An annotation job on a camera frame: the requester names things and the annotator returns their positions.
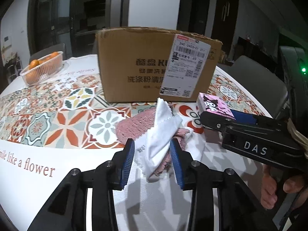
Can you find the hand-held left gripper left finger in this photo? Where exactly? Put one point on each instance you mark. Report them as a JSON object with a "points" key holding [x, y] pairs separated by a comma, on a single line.
{"points": [[127, 164]]}

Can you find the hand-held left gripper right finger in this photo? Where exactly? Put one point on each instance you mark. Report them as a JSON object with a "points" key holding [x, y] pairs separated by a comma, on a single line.
{"points": [[176, 166]]}

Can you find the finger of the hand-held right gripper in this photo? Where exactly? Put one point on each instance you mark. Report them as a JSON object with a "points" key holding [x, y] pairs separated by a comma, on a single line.
{"points": [[243, 116], [214, 121]]}

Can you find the pink tissue pack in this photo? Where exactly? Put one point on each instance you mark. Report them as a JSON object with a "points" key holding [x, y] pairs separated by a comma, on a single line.
{"points": [[214, 104]]}

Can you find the white zigzag-edged cloth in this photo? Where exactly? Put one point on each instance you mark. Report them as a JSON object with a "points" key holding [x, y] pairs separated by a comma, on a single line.
{"points": [[161, 134]]}

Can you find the pink knitted cloth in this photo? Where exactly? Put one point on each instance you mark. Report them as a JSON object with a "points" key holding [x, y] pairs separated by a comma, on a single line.
{"points": [[137, 125]]}

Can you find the cardboard box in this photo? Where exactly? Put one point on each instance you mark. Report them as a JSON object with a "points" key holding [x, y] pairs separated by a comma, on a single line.
{"points": [[132, 65]]}

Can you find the person's right hand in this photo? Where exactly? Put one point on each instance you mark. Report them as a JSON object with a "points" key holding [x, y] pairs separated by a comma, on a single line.
{"points": [[269, 187]]}

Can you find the large grey dining chair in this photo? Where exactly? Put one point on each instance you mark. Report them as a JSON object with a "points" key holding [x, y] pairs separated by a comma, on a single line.
{"points": [[255, 77]]}

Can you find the dark sideboard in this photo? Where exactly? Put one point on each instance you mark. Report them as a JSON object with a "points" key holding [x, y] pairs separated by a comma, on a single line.
{"points": [[259, 49]]}

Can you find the patterned table runner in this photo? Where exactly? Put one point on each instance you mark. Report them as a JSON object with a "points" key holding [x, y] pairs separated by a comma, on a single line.
{"points": [[72, 115]]}

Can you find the dark wooden cabinet door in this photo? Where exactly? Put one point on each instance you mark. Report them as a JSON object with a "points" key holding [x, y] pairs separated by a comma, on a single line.
{"points": [[225, 16]]}

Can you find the clear plastic fruit basket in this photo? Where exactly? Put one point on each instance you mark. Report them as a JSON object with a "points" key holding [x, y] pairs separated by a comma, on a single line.
{"points": [[45, 69]]}

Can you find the heap of oranges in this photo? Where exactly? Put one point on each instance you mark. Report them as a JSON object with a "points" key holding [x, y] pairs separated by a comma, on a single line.
{"points": [[35, 63]]}

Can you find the shoe rack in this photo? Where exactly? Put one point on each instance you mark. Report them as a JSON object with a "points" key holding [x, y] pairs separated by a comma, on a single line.
{"points": [[10, 69]]}

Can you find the dark-framed glass sliding door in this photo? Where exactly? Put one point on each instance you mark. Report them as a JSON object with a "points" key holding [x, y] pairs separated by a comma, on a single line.
{"points": [[60, 16]]}

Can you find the wall intercom panel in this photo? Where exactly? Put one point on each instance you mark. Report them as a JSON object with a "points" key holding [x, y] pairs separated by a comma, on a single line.
{"points": [[7, 42]]}

